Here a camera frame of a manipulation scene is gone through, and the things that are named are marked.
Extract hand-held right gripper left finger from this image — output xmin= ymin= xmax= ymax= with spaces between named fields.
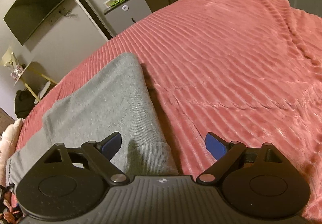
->
xmin=44 ymin=132 xmax=129 ymax=185

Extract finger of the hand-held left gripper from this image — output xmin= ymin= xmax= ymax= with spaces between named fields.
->
xmin=0 ymin=184 xmax=13 ymax=213

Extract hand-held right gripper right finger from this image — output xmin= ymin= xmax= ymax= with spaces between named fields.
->
xmin=196 ymin=132 xmax=283 ymax=184

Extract grey sweat pants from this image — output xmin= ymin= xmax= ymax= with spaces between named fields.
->
xmin=6 ymin=53 xmax=180 ymax=189

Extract pink printed pillow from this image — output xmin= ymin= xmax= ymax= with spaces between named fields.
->
xmin=0 ymin=118 xmax=24 ymax=187

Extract pink ribbed blanket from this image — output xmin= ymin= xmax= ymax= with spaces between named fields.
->
xmin=10 ymin=0 xmax=322 ymax=223

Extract black bag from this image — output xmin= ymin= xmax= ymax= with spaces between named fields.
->
xmin=14 ymin=89 xmax=36 ymax=119

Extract yellow side table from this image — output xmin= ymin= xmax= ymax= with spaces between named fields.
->
xmin=14 ymin=62 xmax=58 ymax=104

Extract grey cabinet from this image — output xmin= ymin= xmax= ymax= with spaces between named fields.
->
xmin=104 ymin=0 xmax=153 ymax=37

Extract flower gift box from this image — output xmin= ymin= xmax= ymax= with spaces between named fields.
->
xmin=1 ymin=46 xmax=24 ymax=81

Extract wall-mounted television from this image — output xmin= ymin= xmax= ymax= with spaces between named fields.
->
xmin=3 ymin=0 xmax=72 ymax=46

